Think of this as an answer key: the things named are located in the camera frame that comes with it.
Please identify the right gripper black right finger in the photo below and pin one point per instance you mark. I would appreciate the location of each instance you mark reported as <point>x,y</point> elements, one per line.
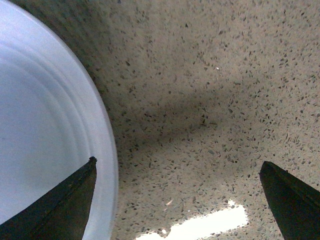
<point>294,204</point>

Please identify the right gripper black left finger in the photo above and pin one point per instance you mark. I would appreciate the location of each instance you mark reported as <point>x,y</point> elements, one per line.
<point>61,214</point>

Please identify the light blue plate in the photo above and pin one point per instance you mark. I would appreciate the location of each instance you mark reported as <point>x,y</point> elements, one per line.
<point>52,120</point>

